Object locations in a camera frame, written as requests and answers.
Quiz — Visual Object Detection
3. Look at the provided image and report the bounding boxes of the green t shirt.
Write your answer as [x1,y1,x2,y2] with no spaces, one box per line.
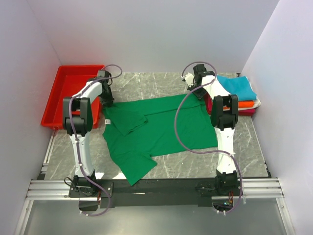
[103,94,218,186]

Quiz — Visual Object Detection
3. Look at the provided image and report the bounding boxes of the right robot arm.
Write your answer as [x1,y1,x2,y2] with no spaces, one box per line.
[191,63,239,195]

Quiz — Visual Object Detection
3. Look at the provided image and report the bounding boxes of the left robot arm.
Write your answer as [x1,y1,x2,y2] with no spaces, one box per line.
[63,69,114,198]

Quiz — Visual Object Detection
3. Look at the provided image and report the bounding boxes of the dark red folded shirt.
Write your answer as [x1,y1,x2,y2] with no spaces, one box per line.
[204,94,213,115]

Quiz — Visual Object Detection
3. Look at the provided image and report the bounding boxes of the teal folded shirt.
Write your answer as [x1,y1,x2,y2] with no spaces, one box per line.
[217,75,257,101]

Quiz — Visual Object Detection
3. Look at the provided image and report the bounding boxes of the red plastic bin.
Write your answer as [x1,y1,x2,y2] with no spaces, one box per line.
[41,64,106,130]

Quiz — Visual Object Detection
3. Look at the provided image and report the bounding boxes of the orange folded shirt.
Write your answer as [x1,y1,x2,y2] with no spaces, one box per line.
[238,100,254,109]

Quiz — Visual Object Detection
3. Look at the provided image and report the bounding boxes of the magenta folded shirt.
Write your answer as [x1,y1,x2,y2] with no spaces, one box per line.
[239,109,256,117]

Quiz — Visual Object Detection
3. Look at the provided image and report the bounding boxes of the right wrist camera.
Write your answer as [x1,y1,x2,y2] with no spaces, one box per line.
[181,73,194,87]

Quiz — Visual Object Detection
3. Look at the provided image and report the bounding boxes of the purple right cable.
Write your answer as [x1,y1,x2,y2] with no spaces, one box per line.
[174,61,245,214]

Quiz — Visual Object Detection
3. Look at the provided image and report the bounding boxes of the purple cable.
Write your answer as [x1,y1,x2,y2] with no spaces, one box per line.
[68,64,123,217]
[174,61,245,214]

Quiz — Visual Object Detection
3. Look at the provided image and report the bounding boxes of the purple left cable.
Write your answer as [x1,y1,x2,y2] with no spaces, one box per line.
[68,64,123,217]

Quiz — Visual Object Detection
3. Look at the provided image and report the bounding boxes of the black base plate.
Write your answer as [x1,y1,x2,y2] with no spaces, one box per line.
[68,177,242,211]

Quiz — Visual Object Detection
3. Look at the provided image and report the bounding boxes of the aluminium rail frame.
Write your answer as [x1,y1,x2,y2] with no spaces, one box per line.
[15,131,295,235]

